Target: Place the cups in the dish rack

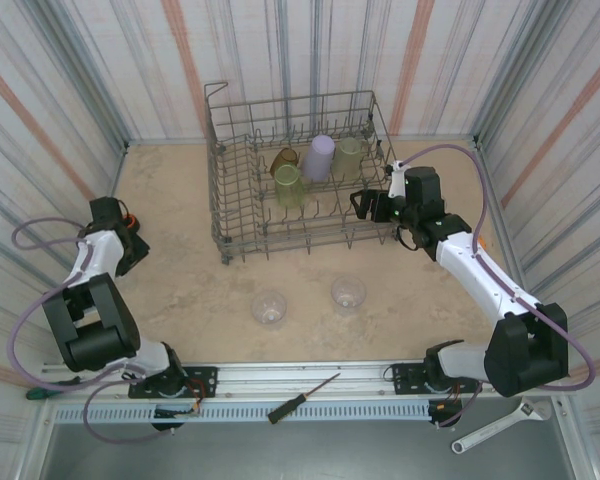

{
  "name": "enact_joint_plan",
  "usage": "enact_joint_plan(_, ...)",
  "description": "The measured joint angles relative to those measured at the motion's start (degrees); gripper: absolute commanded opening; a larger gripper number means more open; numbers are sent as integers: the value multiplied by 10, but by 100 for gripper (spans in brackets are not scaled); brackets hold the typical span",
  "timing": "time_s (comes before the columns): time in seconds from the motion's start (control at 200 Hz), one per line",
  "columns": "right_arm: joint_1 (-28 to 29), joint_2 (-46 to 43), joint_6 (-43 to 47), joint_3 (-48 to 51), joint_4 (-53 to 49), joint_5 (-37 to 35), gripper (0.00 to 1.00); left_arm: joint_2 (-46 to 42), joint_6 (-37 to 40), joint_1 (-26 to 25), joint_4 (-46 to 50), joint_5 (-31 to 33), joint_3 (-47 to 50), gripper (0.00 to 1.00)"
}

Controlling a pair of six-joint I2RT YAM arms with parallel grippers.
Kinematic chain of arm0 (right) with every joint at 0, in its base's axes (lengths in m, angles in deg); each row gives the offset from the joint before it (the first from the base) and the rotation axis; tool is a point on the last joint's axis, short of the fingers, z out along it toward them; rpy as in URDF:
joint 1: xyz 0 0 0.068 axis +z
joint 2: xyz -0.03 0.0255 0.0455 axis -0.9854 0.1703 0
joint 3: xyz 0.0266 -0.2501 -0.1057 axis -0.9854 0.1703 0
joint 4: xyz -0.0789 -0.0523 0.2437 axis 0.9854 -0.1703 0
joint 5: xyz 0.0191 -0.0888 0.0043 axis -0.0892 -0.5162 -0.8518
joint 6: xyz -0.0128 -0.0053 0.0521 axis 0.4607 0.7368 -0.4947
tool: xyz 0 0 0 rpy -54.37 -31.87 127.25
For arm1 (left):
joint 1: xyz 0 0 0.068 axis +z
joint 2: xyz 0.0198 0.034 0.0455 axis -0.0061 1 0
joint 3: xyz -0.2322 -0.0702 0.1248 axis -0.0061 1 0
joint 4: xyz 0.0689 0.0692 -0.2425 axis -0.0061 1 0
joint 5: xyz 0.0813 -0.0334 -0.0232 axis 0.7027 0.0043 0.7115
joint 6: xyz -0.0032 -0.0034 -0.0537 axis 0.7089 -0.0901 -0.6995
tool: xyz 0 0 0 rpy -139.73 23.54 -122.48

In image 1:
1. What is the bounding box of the pale green plastic cup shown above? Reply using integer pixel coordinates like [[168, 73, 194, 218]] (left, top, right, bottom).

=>
[[332, 137, 365, 180]]

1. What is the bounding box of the purple plastic cup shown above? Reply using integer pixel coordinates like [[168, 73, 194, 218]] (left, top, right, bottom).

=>
[[301, 133, 337, 182]]

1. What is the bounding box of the tall green translucent cup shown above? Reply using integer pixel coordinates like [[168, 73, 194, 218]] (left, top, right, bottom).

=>
[[273, 164, 305, 210]]

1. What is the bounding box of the amber plastic cup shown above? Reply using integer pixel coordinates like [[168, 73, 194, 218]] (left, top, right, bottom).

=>
[[270, 147, 300, 181]]

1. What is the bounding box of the black device beside table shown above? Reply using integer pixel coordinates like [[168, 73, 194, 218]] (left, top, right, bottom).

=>
[[390, 360, 483, 396]]

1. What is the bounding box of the silver adjustable wrench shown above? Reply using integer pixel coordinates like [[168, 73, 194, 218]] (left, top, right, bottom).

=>
[[451, 395, 552, 455]]

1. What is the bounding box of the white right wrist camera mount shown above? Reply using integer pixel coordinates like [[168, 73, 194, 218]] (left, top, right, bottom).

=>
[[383, 159, 406, 199]]

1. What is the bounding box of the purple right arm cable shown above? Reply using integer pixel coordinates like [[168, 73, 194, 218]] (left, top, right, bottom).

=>
[[402, 143, 597, 429]]

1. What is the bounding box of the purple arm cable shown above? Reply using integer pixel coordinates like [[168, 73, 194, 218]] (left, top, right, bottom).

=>
[[402, 143, 597, 429], [10, 218, 174, 444]]

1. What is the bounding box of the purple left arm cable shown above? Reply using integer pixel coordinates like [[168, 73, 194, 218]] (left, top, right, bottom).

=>
[[10, 218, 174, 444]]

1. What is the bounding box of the grey wire dish rack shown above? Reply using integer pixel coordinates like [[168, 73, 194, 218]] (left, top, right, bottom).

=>
[[203, 82, 414, 266]]

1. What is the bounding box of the aluminium mounting rail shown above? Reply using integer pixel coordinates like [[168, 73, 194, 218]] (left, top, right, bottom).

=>
[[39, 355, 579, 401]]

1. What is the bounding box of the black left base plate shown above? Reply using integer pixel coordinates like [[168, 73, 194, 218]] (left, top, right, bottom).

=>
[[128, 366, 219, 400]]

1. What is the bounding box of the black-handled screwdriver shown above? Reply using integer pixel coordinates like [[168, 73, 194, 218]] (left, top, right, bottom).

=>
[[267, 372, 342, 426]]

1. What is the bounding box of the black connector with orange wires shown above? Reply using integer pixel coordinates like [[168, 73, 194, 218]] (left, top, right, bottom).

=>
[[428, 398, 464, 429], [152, 405, 202, 432]]

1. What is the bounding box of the white slotted cable duct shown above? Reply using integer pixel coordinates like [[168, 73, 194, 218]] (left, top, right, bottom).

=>
[[52, 402, 434, 424]]

